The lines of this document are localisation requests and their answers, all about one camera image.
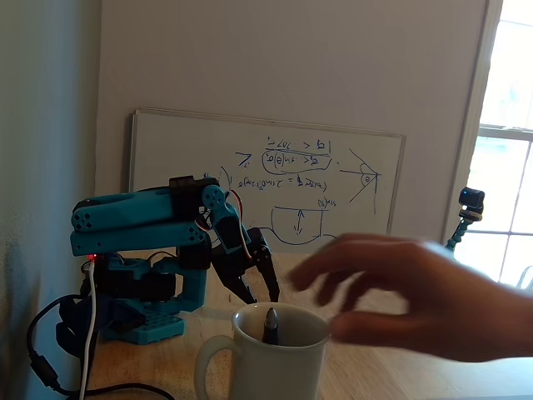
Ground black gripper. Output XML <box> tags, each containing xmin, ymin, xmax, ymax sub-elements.
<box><xmin>211</xmin><ymin>227</ymin><xmax>281</xmax><ymax>305</ymax></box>

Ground dark blue ballpoint pen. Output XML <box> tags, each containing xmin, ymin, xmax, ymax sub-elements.
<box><xmin>262</xmin><ymin>307</ymin><xmax>281</xmax><ymax>347</ymax></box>

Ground teal robot arm with base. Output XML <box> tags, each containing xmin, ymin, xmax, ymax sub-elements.
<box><xmin>68</xmin><ymin>175</ymin><xmax>253</xmax><ymax>347</ymax></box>

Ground bare human forearm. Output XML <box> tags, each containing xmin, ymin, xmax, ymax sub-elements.
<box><xmin>503</xmin><ymin>282</ymin><xmax>533</xmax><ymax>362</ymax></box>

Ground cream ceramic mug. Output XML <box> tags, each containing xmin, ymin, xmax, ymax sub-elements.
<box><xmin>194</xmin><ymin>302</ymin><xmax>332</xmax><ymax>400</ymax></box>

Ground bare human hand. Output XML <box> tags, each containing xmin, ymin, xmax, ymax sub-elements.
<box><xmin>286</xmin><ymin>232</ymin><xmax>507</xmax><ymax>363</ymax></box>

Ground whiteboard with blue writing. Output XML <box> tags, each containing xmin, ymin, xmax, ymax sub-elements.
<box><xmin>126</xmin><ymin>107</ymin><xmax>407</xmax><ymax>256</ymax></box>

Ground dark blue table clamp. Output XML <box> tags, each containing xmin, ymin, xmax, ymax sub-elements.
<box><xmin>55</xmin><ymin>293</ymin><xmax>146</xmax><ymax>356</ymax></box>

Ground white chair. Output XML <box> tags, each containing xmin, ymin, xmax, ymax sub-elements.
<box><xmin>515</xmin><ymin>264</ymin><xmax>533</xmax><ymax>293</ymax></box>

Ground red white servo wire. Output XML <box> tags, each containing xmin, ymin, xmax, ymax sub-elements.
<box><xmin>195</xmin><ymin>189</ymin><xmax>253</xmax><ymax>260</ymax></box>

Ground white usb cable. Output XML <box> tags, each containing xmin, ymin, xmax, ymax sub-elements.
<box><xmin>77</xmin><ymin>257</ymin><xmax>99</xmax><ymax>400</ymax></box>

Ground teal flexible camera mount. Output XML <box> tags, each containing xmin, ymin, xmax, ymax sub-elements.
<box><xmin>443</xmin><ymin>210</ymin><xmax>484</xmax><ymax>252</ymax></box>

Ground small black action camera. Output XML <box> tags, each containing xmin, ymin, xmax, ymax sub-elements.
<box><xmin>458</xmin><ymin>187</ymin><xmax>486</xmax><ymax>216</ymax></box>

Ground black power cable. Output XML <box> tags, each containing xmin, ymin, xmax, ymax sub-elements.
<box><xmin>26</xmin><ymin>293</ymin><xmax>177</xmax><ymax>400</ymax></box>

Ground white window frame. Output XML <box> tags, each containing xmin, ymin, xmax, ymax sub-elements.
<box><xmin>440</xmin><ymin>0</ymin><xmax>533</xmax><ymax>288</ymax></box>

